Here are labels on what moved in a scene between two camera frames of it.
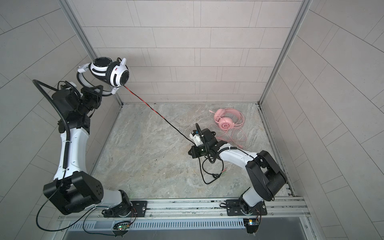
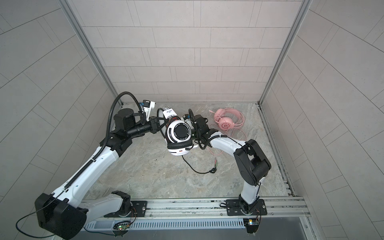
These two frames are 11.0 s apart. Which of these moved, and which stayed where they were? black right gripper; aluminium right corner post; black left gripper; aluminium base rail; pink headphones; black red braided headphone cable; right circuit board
Moved: black left gripper; black red braided headphone cable; black right gripper
Stayed: right circuit board; aluminium right corner post; pink headphones; aluminium base rail
